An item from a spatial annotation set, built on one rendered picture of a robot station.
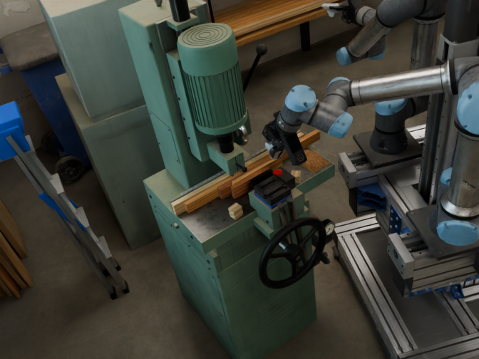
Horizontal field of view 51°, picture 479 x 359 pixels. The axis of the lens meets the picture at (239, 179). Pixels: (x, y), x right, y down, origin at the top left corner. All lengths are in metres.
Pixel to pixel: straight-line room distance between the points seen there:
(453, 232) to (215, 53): 0.86
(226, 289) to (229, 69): 0.84
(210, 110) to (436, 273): 0.96
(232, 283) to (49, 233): 1.72
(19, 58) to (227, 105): 1.89
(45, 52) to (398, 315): 2.38
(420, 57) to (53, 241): 2.36
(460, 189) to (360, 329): 1.20
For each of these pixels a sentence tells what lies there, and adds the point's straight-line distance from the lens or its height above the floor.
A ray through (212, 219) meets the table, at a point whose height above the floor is 0.90.
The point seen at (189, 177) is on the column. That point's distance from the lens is 2.00.
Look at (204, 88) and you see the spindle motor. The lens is 1.55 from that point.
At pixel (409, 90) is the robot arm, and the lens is 1.48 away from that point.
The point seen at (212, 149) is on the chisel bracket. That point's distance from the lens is 1.81.
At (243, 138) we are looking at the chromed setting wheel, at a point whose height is 1.02.
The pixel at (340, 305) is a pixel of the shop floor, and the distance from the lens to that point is 2.61.
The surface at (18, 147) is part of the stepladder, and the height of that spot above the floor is 1.05.
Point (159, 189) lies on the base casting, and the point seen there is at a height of 0.80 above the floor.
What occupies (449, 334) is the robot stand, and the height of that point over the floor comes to 0.21.
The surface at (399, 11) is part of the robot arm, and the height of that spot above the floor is 1.40.
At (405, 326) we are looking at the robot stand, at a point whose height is 0.23.
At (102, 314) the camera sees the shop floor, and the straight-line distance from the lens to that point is 2.83.
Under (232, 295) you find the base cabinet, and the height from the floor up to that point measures 0.56.
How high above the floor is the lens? 2.14
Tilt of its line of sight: 40 degrees down
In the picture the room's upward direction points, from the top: 10 degrees counter-clockwise
